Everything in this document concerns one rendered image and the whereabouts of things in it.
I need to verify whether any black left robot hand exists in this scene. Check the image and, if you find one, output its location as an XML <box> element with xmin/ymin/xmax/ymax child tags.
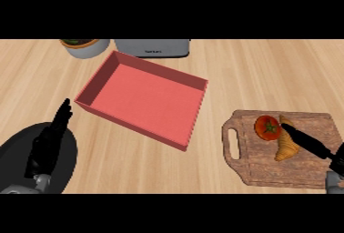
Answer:
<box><xmin>22</xmin><ymin>97</ymin><xmax>74</xmax><ymax>179</ymax></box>

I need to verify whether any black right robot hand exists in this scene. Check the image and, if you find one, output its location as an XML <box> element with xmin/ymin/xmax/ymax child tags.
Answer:
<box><xmin>279</xmin><ymin>123</ymin><xmax>344</xmax><ymax>177</ymax></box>

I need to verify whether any red tomato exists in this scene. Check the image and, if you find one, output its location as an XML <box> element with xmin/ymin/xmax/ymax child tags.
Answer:
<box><xmin>254</xmin><ymin>115</ymin><xmax>283</xmax><ymax>142</ymax></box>

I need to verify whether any brown wooden cutting board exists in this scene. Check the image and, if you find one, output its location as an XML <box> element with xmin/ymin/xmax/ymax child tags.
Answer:
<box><xmin>220</xmin><ymin>109</ymin><xmax>344</xmax><ymax>190</ymax></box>

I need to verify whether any red cardboard box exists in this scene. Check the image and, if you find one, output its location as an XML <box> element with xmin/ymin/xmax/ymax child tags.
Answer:
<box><xmin>74</xmin><ymin>50</ymin><xmax>210</xmax><ymax>152</ymax></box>

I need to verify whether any golden croissant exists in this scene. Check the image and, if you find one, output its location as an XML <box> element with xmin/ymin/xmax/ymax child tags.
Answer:
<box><xmin>273</xmin><ymin>114</ymin><xmax>303</xmax><ymax>162</ymax></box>

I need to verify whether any dark grey round plate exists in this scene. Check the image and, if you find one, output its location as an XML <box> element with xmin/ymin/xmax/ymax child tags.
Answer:
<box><xmin>0</xmin><ymin>121</ymin><xmax>80</xmax><ymax>195</ymax></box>

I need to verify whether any white plant pot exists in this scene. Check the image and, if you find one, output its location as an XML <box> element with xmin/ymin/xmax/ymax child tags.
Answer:
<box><xmin>59</xmin><ymin>39</ymin><xmax>112</xmax><ymax>60</ymax></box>

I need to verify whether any grey toaster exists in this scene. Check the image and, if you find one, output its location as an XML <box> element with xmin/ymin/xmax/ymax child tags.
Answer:
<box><xmin>112</xmin><ymin>39</ymin><xmax>192</xmax><ymax>59</ymax></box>

